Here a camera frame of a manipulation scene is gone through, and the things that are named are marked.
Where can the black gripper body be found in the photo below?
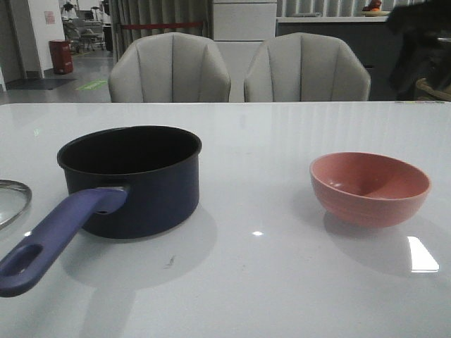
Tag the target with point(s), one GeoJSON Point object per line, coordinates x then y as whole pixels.
{"type": "Point", "coordinates": [423, 53]}

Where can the pink plastic bowl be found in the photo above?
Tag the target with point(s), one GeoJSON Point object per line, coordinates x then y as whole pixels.
{"type": "Point", "coordinates": [368, 190]}

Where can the glass pot lid blue knob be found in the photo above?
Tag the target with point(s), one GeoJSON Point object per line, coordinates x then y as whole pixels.
{"type": "Point", "coordinates": [15, 199]}

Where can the olive cushion seat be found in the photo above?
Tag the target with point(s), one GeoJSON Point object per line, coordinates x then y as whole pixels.
{"type": "Point", "coordinates": [424, 92]}

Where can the fruit plate on counter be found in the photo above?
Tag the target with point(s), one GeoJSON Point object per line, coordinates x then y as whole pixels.
{"type": "Point", "coordinates": [373, 9]}

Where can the right beige upholstered chair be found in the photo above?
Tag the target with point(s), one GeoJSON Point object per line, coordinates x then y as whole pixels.
{"type": "Point", "coordinates": [305, 67]}

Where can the beige upholstered chair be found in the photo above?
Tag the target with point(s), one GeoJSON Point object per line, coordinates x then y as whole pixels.
{"type": "Point", "coordinates": [170, 68]}
{"type": "Point", "coordinates": [305, 67]}

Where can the white refrigerator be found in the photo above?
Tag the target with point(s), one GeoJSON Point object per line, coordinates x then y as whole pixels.
{"type": "Point", "coordinates": [239, 27]}

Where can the left beige upholstered chair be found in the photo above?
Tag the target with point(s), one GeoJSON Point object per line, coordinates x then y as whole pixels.
{"type": "Point", "coordinates": [170, 68]}

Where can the grey curtain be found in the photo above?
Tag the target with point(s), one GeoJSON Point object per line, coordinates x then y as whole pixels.
{"type": "Point", "coordinates": [153, 12]}

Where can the red barrier belt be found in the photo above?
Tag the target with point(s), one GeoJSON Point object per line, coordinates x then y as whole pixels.
{"type": "Point", "coordinates": [162, 26]}

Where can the red trash bin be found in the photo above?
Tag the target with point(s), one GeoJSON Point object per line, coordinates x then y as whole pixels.
{"type": "Point", "coordinates": [61, 57]}

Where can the dark blue saucepan purple handle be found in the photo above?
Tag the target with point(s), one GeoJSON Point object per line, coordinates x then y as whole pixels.
{"type": "Point", "coordinates": [123, 183]}

